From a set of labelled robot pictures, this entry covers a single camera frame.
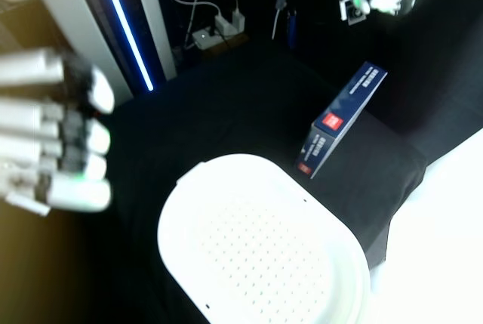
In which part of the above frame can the black table cloth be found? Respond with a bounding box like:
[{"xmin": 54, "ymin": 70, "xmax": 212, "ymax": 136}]
[{"xmin": 75, "ymin": 36, "xmax": 428, "ymax": 324}]

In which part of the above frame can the wide white frame post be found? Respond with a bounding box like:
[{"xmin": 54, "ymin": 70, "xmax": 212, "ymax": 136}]
[{"xmin": 18, "ymin": 0, "xmax": 134, "ymax": 108}]

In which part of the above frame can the white perforated plastic tray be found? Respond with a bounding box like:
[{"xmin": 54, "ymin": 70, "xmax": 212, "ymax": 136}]
[{"xmin": 156, "ymin": 153, "xmax": 373, "ymax": 324}]

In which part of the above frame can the blue and white calculator box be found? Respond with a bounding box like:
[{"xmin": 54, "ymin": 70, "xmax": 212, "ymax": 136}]
[{"xmin": 294, "ymin": 60, "xmax": 389, "ymax": 181}]

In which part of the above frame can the white charger plug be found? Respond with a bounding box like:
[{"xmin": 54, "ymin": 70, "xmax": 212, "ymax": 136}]
[{"xmin": 229, "ymin": 0, "xmax": 246, "ymax": 32}]

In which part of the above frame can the white power strip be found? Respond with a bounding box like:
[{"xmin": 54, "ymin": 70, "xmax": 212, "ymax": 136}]
[{"xmin": 191, "ymin": 25, "xmax": 228, "ymax": 51}]

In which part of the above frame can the white power adapter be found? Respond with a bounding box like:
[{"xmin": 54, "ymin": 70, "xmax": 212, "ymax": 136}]
[{"xmin": 213, "ymin": 13, "xmax": 233, "ymax": 35}]

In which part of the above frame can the narrow white frame post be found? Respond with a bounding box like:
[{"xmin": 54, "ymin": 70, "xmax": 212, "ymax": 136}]
[{"xmin": 130, "ymin": 0, "xmax": 177, "ymax": 80}]

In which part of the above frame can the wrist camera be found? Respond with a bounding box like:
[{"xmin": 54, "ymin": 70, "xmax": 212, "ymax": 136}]
[{"xmin": 338, "ymin": 0, "xmax": 368, "ymax": 26}]

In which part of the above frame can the blue LED light strip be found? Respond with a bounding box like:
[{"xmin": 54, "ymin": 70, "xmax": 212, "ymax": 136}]
[{"xmin": 97, "ymin": 0, "xmax": 155, "ymax": 93}]

